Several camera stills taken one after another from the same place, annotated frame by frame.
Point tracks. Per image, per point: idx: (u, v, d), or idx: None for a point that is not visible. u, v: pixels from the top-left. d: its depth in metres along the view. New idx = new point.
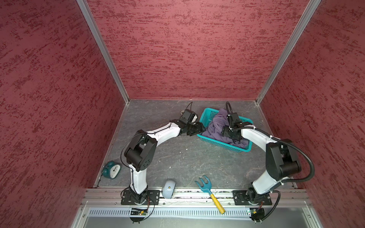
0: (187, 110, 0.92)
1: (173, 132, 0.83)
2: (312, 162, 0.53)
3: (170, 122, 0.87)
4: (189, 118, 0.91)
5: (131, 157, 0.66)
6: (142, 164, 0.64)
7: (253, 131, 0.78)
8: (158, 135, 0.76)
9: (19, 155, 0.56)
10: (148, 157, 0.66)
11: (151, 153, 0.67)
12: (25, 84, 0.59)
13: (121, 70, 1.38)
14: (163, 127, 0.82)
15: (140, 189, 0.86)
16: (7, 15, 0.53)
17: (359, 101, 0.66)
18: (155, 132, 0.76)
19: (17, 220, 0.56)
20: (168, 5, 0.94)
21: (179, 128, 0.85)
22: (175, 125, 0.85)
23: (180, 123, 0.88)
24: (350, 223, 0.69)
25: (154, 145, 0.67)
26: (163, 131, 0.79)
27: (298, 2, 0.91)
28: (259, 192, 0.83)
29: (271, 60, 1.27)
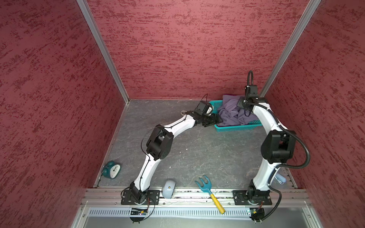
0: (202, 102, 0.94)
1: (188, 124, 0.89)
2: (309, 154, 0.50)
3: (186, 115, 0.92)
4: (204, 109, 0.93)
5: (152, 147, 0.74)
6: (162, 154, 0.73)
7: (264, 113, 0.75)
8: (175, 129, 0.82)
9: (19, 155, 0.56)
10: (167, 149, 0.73)
11: (169, 145, 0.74)
12: (25, 84, 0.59)
13: (121, 70, 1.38)
14: (179, 120, 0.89)
15: (144, 187, 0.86)
16: (7, 15, 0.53)
17: (359, 101, 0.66)
18: (171, 126, 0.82)
19: (17, 220, 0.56)
20: (168, 4, 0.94)
21: (194, 120, 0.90)
22: (190, 118, 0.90)
23: (196, 115, 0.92)
24: (350, 223, 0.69)
25: (171, 139, 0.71)
26: (179, 125, 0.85)
27: (298, 2, 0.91)
28: (258, 187, 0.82)
29: (271, 60, 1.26)
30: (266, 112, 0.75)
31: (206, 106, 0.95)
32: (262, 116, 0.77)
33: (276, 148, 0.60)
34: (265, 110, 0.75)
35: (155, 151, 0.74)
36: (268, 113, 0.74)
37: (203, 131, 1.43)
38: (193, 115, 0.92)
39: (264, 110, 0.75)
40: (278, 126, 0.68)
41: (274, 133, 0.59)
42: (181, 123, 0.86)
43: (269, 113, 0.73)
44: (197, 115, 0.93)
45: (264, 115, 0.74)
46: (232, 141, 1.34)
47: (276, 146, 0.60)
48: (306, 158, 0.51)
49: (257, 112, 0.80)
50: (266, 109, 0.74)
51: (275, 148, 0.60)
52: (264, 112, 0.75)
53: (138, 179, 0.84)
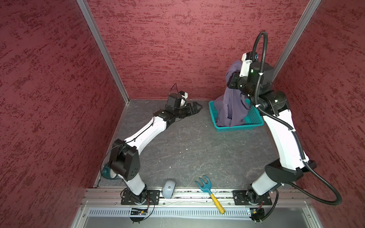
0: (171, 97, 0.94)
1: (158, 128, 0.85)
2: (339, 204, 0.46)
3: (154, 118, 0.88)
4: (174, 104, 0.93)
5: (118, 167, 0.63)
6: (130, 174, 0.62)
7: (286, 134, 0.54)
8: (141, 138, 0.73)
9: (19, 155, 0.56)
10: (134, 166, 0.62)
11: (136, 161, 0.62)
12: (25, 84, 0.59)
13: (121, 70, 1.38)
14: (145, 126, 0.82)
15: (139, 191, 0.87)
16: (7, 15, 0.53)
17: (359, 101, 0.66)
18: (135, 138, 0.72)
19: (17, 220, 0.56)
20: (168, 4, 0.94)
21: (164, 121, 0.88)
22: (158, 119, 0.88)
23: (166, 113, 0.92)
24: (350, 223, 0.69)
25: (136, 154, 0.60)
26: (146, 132, 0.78)
27: (298, 2, 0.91)
28: (259, 194, 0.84)
29: (271, 60, 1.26)
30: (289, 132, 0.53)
31: (177, 99, 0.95)
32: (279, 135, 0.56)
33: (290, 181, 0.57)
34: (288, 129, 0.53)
35: (122, 171, 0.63)
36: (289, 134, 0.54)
37: (203, 131, 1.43)
38: (163, 115, 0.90)
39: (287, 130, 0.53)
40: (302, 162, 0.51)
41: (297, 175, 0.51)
42: (148, 129, 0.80)
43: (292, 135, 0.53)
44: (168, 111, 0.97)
45: (284, 137, 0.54)
46: (232, 141, 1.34)
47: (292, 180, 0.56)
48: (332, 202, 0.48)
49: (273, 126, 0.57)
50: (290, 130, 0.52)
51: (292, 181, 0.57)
52: (285, 133, 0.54)
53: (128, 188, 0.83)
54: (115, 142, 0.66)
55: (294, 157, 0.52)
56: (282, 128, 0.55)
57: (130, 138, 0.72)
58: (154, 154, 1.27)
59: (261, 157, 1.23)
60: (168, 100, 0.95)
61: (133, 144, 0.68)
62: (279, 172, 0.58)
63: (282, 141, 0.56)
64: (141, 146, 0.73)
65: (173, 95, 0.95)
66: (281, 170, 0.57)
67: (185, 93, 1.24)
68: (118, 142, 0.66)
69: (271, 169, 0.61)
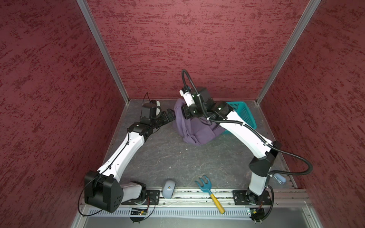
0: (145, 107, 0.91)
1: (136, 144, 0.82)
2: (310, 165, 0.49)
3: (129, 135, 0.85)
4: (149, 114, 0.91)
5: (98, 202, 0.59)
6: (112, 205, 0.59)
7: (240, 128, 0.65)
8: (117, 164, 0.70)
9: (19, 155, 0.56)
10: (116, 195, 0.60)
11: (116, 191, 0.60)
12: (25, 84, 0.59)
13: (121, 70, 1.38)
14: (121, 147, 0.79)
15: (138, 194, 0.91)
16: (7, 15, 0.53)
17: (359, 101, 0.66)
18: (110, 166, 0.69)
19: (17, 220, 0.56)
20: (168, 5, 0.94)
21: (140, 135, 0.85)
22: (134, 135, 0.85)
23: (141, 126, 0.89)
24: (350, 223, 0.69)
25: (114, 183, 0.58)
26: (123, 153, 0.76)
27: (298, 2, 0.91)
28: (258, 194, 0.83)
29: (271, 60, 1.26)
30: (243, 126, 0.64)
31: (152, 109, 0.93)
32: (238, 132, 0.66)
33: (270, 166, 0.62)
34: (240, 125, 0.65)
35: (103, 204, 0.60)
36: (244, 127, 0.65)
37: None
38: (139, 128, 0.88)
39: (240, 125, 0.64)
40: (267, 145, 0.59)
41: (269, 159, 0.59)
42: (125, 149, 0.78)
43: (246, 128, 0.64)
44: (144, 123, 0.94)
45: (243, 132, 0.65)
46: (232, 141, 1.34)
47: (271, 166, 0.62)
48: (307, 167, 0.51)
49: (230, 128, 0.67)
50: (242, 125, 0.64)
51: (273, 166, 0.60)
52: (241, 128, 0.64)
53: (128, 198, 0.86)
54: (87, 176, 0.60)
55: (258, 144, 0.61)
56: (235, 126, 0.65)
57: (104, 167, 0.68)
58: (154, 154, 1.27)
59: None
60: (142, 111, 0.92)
61: (110, 173, 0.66)
62: (261, 164, 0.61)
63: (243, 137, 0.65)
64: (120, 171, 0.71)
65: (146, 105, 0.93)
66: (259, 163, 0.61)
67: (158, 101, 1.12)
68: (91, 175, 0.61)
69: (253, 166, 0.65)
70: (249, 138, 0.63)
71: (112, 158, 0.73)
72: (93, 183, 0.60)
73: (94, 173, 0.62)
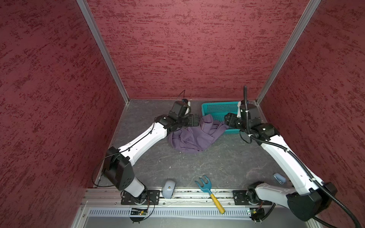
0: (177, 104, 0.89)
1: (158, 136, 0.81)
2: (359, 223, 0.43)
3: (153, 125, 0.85)
4: (179, 111, 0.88)
5: (111, 176, 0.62)
6: (122, 185, 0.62)
7: (282, 155, 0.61)
8: (135, 148, 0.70)
9: (19, 155, 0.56)
10: (127, 176, 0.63)
11: (128, 173, 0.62)
12: (25, 84, 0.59)
13: (121, 70, 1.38)
14: (142, 135, 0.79)
15: (138, 193, 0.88)
16: (7, 15, 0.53)
17: (359, 101, 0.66)
18: (129, 147, 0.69)
19: (17, 220, 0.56)
20: (168, 4, 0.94)
21: (164, 128, 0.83)
22: (158, 126, 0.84)
23: (168, 119, 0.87)
24: (350, 223, 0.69)
25: (128, 166, 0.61)
26: (143, 140, 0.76)
27: (298, 2, 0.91)
28: (261, 197, 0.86)
29: (271, 60, 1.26)
30: (286, 154, 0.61)
31: (183, 108, 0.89)
32: (279, 158, 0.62)
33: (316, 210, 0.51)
34: (283, 151, 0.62)
35: (114, 180, 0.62)
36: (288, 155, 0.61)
37: None
38: (165, 120, 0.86)
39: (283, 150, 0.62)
40: (312, 182, 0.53)
41: (312, 197, 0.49)
42: (146, 138, 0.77)
43: (291, 156, 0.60)
44: (172, 118, 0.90)
45: (285, 160, 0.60)
46: (232, 141, 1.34)
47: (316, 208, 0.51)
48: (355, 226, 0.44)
49: (270, 150, 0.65)
50: (285, 150, 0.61)
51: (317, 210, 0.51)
52: (283, 155, 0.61)
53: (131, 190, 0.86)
54: (109, 150, 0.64)
55: (302, 177, 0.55)
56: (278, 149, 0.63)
57: (124, 147, 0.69)
58: (155, 154, 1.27)
59: (261, 157, 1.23)
60: (174, 107, 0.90)
61: (127, 155, 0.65)
62: (304, 203, 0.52)
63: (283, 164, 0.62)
64: (137, 156, 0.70)
65: (178, 102, 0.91)
66: (300, 198, 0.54)
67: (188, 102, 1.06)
68: (111, 150, 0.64)
69: (294, 203, 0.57)
70: (290, 168, 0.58)
71: (133, 142, 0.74)
72: (112, 158, 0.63)
73: (115, 149, 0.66)
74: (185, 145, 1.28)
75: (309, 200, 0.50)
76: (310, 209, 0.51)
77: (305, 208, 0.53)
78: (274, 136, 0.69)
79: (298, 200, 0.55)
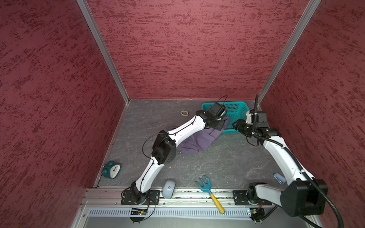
0: (217, 103, 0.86)
1: (198, 127, 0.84)
2: (338, 213, 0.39)
3: (195, 117, 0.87)
4: (218, 111, 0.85)
5: (158, 152, 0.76)
6: (167, 160, 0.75)
7: (280, 151, 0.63)
8: (180, 135, 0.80)
9: (19, 155, 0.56)
10: (171, 154, 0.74)
11: (172, 153, 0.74)
12: (25, 84, 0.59)
13: (121, 70, 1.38)
14: (186, 123, 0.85)
15: (146, 189, 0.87)
16: (7, 15, 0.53)
17: (359, 101, 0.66)
18: (176, 133, 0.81)
19: (17, 220, 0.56)
20: (168, 4, 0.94)
21: (203, 122, 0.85)
22: (199, 119, 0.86)
23: (207, 115, 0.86)
24: (350, 223, 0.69)
25: (174, 147, 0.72)
26: (186, 129, 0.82)
27: (298, 2, 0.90)
28: (259, 196, 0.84)
29: (271, 60, 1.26)
30: (283, 150, 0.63)
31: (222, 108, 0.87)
32: (276, 154, 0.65)
33: (302, 203, 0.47)
34: (281, 147, 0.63)
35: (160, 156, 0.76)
36: (284, 151, 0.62)
37: None
38: (205, 115, 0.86)
39: (278, 147, 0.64)
40: (302, 173, 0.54)
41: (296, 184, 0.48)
42: (188, 127, 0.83)
43: (286, 152, 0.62)
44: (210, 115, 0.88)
45: (281, 155, 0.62)
46: (232, 141, 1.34)
47: (301, 199, 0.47)
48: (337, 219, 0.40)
49: (270, 147, 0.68)
50: (282, 147, 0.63)
51: (302, 203, 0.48)
52: (280, 150, 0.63)
53: (140, 180, 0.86)
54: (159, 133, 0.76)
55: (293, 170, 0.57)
56: (275, 146, 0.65)
57: (172, 132, 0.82)
58: None
59: (261, 157, 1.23)
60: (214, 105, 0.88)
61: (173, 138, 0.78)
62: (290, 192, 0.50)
63: (280, 160, 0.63)
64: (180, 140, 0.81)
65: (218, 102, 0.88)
66: (287, 188, 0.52)
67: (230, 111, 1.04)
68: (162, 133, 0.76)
69: (285, 197, 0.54)
70: (284, 162, 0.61)
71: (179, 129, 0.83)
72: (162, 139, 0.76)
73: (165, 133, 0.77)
74: (185, 145, 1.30)
75: (292, 186, 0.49)
76: (294, 199, 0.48)
77: (291, 200, 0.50)
78: (275, 136, 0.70)
79: (286, 192, 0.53)
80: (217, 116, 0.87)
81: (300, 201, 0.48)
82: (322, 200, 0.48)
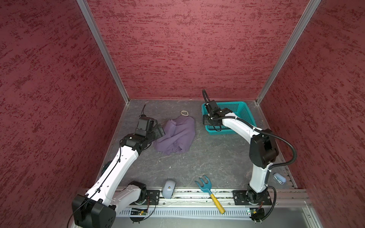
0: (142, 118, 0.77)
1: (128, 161, 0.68)
2: (293, 146, 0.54)
3: (120, 149, 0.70)
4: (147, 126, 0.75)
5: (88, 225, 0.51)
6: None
7: (235, 122, 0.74)
8: (107, 185, 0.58)
9: (19, 155, 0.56)
10: (107, 217, 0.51)
11: (107, 215, 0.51)
12: (25, 84, 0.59)
13: (121, 70, 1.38)
14: (112, 165, 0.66)
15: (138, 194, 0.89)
16: (7, 15, 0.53)
17: (359, 101, 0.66)
18: (99, 188, 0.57)
19: (17, 220, 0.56)
20: (168, 4, 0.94)
21: (133, 150, 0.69)
22: (126, 150, 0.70)
23: (136, 138, 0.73)
24: (350, 223, 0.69)
25: (103, 209, 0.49)
26: (114, 172, 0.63)
27: (298, 2, 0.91)
28: (257, 191, 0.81)
29: (271, 60, 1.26)
30: (236, 120, 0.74)
31: (149, 122, 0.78)
32: (235, 126, 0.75)
33: (264, 153, 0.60)
34: (234, 119, 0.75)
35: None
36: (238, 120, 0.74)
37: (202, 131, 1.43)
38: (132, 140, 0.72)
39: (233, 119, 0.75)
40: (254, 130, 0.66)
41: (255, 139, 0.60)
42: (117, 168, 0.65)
43: (239, 121, 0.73)
44: (140, 136, 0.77)
45: (237, 124, 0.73)
46: (232, 141, 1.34)
47: (262, 150, 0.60)
48: (292, 151, 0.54)
49: (230, 125, 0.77)
50: (235, 118, 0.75)
51: (264, 152, 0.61)
52: (234, 121, 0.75)
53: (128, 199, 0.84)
54: (74, 201, 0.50)
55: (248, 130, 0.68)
56: (230, 120, 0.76)
57: (92, 191, 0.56)
58: (155, 154, 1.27)
59: None
60: (139, 123, 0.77)
61: (98, 198, 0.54)
62: (253, 148, 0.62)
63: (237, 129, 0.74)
64: (111, 193, 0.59)
65: (144, 117, 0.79)
66: (251, 147, 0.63)
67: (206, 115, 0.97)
68: (78, 200, 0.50)
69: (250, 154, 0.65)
70: (240, 128, 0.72)
71: (102, 179, 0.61)
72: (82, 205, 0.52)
73: (81, 195, 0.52)
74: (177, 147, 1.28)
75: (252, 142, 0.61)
76: (258, 152, 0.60)
77: (256, 154, 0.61)
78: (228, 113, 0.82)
79: (250, 149, 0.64)
80: (149, 131, 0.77)
81: (262, 152, 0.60)
82: (273, 144, 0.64)
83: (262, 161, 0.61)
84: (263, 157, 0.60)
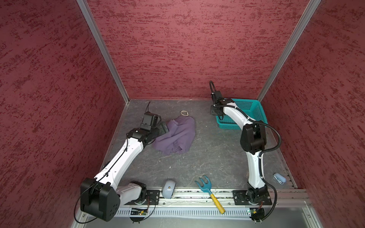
0: (147, 114, 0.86)
1: (134, 152, 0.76)
2: (280, 137, 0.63)
3: (127, 140, 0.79)
4: (151, 122, 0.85)
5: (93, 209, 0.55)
6: (109, 213, 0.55)
7: (234, 111, 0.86)
8: (114, 171, 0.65)
9: (19, 155, 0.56)
10: (112, 203, 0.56)
11: (113, 200, 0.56)
12: (24, 84, 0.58)
13: (121, 70, 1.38)
14: (119, 154, 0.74)
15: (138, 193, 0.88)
16: (7, 15, 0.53)
17: (359, 101, 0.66)
18: (107, 173, 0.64)
19: (17, 220, 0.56)
20: (168, 4, 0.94)
21: (139, 142, 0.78)
22: (132, 141, 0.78)
23: (141, 132, 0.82)
24: (350, 223, 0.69)
25: (111, 192, 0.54)
26: (120, 160, 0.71)
27: (298, 2, 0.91)
28: (253, 186, 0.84)
29: (271, 60, 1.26)
30: (235, 109, 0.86)
31: (154, 117, 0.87)
32: (233, 114, 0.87)
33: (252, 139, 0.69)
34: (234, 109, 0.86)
35: (98, 211, 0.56)
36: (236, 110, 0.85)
37: (202, 131, 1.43)
38: (138, 134, 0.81)
39: (233, 109, 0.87)
40: (248, 119, 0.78)
41: (247, 127, 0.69)
42: (122, 157, 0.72)
43: (237, 111, 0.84)
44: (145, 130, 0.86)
45: (235, 113, 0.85)
46: (232, 141, 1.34)
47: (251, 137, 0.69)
48: (278, 140, 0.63)
49: (229, 112, 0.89)
50: (234, 108, 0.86)
51: (253, 139, 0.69)
52: (234, 110, 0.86)
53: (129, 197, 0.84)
54: (83, 183, 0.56)
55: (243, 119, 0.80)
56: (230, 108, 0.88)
57: (101, 175, 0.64)
58: (155, 154, 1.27)
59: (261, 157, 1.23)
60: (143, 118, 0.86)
61: (106, 181, 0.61)
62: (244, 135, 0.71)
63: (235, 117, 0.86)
64: (117, 178, 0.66)
65: (148, 113, 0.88)
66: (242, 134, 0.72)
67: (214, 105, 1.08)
68: (87, 182, 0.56)
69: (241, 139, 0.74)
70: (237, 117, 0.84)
71: (110, 166, 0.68)
72: (90, 190, 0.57)
73: (91, 179, 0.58)
74: (177, 148, 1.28)
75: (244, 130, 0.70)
76: (247, 138, 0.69)
77: (246, 140, 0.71)
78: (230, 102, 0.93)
79: (241, 136, 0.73)
80: (153, 126, 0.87)
81: (251, 138, 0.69)
82: (264, 134, 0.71)
83: (249, 146, 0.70)
84: (251, 142, 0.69)
